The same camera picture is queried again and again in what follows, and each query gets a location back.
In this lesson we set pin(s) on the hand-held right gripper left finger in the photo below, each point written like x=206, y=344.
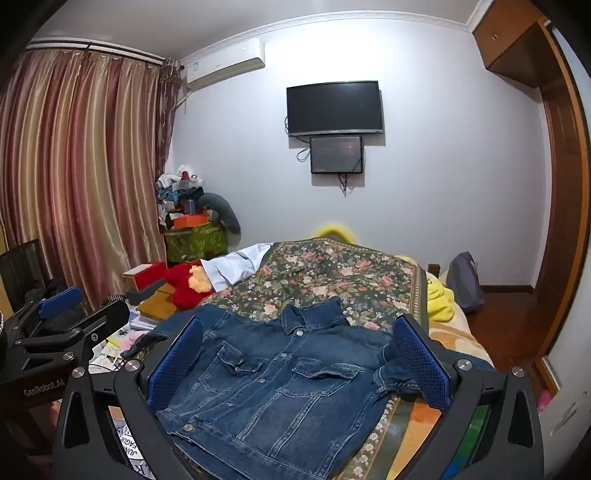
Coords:
x=178, y=360

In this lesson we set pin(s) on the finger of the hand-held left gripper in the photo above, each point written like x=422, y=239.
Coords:
x=60, y=302
x=108, y=314

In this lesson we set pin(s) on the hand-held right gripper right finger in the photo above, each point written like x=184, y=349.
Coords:
x=422, y=364

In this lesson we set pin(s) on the blue denim jeans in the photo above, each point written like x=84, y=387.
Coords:
x=277, y=392

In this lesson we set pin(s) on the pile of clothes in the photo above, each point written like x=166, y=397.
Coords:
x=178, y=187

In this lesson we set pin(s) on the pile of papers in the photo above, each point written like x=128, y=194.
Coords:
x=115, y=350

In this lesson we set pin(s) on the black screen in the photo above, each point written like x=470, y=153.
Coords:
x=21, y=272

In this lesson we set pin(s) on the brown wooden box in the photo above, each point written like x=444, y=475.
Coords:
x=157, y=304

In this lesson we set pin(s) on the red and white box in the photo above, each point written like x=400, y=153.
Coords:
x=143, y=274

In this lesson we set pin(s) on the yellow fleece blanket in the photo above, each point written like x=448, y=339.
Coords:
x=438, y=300

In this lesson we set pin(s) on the red and yellow garment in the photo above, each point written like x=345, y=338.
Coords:
x=182, y=288

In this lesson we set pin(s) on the grey purple backpack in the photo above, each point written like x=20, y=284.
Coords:
x=464, y=284

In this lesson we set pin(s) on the white shirt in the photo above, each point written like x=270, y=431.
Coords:
x=235, y=267

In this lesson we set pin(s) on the green bag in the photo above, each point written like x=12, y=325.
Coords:
x=196, y=242

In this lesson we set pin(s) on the orange box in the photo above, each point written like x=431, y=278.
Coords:
x=189, y=221

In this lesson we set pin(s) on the pink object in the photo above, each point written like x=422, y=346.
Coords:
x=545, y=400

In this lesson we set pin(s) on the dark floral blanket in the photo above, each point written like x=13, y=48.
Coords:
x=323, y=272

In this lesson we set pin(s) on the striped satin curtain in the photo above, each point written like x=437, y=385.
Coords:
x=83, y=161

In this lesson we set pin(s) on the yellow round object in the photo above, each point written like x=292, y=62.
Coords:
x=332, y=230

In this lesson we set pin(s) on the white air conditioner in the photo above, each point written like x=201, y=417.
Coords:
x=221, y=62

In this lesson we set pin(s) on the wooden overhead cabinet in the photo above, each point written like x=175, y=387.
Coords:
x=505, y=37

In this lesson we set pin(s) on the small black wall monitor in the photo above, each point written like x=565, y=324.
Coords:
x=336, y=154

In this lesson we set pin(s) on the wooden door frame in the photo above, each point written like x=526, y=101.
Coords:
x=565, y=184

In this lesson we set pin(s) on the curtain rail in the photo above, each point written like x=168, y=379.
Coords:
x=92, y=46

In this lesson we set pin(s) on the black wall television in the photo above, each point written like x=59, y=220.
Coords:
x=334, y=108

